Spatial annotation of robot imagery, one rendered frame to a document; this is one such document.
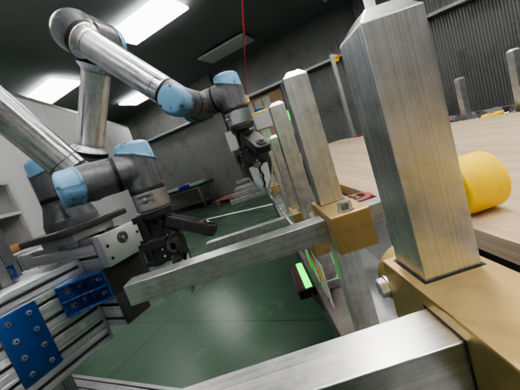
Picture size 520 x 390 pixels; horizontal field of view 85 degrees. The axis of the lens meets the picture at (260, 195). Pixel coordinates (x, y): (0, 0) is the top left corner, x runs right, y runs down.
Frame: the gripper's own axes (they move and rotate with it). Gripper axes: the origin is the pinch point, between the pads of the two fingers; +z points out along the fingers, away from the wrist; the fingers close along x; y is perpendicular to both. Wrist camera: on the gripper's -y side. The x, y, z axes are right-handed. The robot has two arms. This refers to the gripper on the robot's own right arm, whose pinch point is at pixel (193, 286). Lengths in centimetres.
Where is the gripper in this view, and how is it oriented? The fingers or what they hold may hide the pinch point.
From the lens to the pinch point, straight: 71.7
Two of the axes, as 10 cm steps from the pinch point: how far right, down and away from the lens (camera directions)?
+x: 0.4, 1.4, -9.9
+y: -9.5, 3.0, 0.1
